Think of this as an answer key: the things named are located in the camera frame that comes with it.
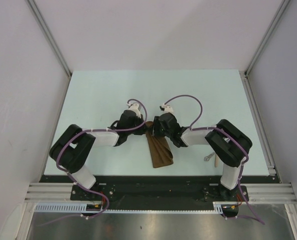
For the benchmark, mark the silver fork wooden handle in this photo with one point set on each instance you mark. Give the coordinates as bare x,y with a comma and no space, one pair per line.
216,161

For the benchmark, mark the silver ornate spoon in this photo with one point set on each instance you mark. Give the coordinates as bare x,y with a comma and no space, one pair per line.
208,157

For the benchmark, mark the left aluminium frame post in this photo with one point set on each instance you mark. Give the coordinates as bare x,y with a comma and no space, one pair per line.
46,31

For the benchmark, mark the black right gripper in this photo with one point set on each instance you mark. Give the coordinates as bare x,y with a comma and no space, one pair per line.
156,123

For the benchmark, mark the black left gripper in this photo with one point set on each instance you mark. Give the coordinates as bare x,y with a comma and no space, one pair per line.
142,131

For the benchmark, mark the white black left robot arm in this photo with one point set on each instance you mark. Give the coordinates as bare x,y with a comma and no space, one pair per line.
71,150

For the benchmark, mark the right aluminium frame post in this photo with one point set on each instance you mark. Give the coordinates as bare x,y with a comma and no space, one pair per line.
272,27

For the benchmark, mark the aluminium frame post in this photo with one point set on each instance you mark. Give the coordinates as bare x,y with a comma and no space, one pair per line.
46,31
272,27

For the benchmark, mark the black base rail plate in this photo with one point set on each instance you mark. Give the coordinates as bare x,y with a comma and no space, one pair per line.
157,192

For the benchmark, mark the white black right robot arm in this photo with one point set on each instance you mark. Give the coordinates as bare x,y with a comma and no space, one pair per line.
230,144

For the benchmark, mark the white slotted cable duct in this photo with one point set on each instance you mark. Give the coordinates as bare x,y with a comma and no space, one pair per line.
84,209

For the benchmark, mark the brown cloth napkin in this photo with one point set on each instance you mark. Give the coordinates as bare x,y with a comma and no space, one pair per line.
160,152

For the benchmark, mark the aluminium side rail profile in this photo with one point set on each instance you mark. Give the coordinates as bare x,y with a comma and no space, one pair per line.
269,193

